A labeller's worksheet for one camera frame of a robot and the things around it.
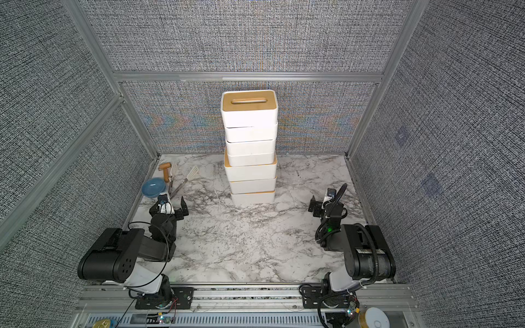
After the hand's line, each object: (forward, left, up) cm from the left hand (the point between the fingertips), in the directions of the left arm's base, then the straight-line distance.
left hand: (173, 197), depth 88 cm
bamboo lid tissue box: (+2, -41, +15) cm, 44 cm away
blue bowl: (+12, +17, -10) cm, 23 cm away
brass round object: (-43, +15, -6) cm, 46 cm away
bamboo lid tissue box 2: (+3, -31, +11) cm, 33 cm away
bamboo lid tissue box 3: (+2, -34, -6) cm, 35 cm away
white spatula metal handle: (+19, -2, -8) cm, 21 cm away
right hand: (+1, -67, -1) cm, 67 cm away
